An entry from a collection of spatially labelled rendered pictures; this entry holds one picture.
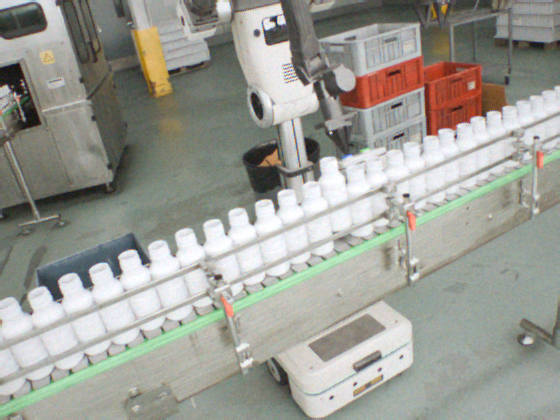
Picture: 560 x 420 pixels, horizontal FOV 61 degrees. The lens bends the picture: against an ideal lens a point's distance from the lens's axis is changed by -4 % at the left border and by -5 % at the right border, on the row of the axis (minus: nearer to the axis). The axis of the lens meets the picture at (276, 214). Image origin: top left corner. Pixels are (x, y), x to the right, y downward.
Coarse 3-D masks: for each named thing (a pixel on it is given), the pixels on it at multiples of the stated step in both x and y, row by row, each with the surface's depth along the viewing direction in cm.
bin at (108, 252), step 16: (112, 240) 150; (128, 240) 153; (80, 256) 147; (96, 256) 149; (112, 256) 152; (144, 256) 145; (48, 272) 144; (64, 272) 146; (80, 272) 149; (112, 272) 154; (48, 288) 145; (192, 400) 119
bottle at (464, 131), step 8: (464, 128) 122; (464, 136) 123; (456, 144) 125; (464, 144) 124; (472, 144) 123; (464, 160) 125; (472, 160) 125; (464, 168) 126; (472, 168) 126; (464, 184) 128; (472, 184) 128
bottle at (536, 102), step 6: (534, 96) 136; (540, 96) 135; (534, 102) 134; (540, 102) 133; (534, 108) 134; (540, 108) 134; (534, 114) 135; (540, 114) 134; (546, 114) 135; (534, 120) 135; (540, 126) 135; (534, 132) 136; (540, 132) 136; (540, 138) 137
